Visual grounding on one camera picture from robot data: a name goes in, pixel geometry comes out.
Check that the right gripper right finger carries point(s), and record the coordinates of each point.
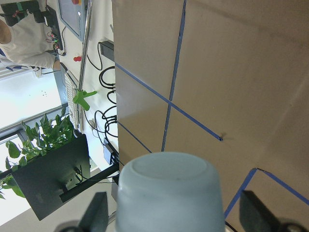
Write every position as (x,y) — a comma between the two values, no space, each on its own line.
(254,216)

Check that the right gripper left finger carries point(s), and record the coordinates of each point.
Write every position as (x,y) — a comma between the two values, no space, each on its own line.
(95,218)

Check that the light blue plastic cup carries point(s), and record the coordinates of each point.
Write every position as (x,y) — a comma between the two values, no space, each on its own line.
(169,192)

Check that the black monitor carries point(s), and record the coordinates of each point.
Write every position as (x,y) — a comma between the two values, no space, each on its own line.
(45,178)

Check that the green potted plant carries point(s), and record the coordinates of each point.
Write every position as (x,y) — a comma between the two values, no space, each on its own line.
(44,137)

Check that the metal reacher grabber tool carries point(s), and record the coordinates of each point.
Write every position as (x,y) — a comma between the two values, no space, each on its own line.
(82,94)

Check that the white keyboard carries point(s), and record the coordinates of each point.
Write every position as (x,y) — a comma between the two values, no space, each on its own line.
(75,111)

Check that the black power adapter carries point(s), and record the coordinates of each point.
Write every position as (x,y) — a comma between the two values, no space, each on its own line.
(107,49)

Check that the person in white t-shirt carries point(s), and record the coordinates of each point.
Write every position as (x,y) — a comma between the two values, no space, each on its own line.
(25,43)

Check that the blue teach pendant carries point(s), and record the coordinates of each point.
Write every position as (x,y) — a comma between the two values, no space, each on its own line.
(73,14)

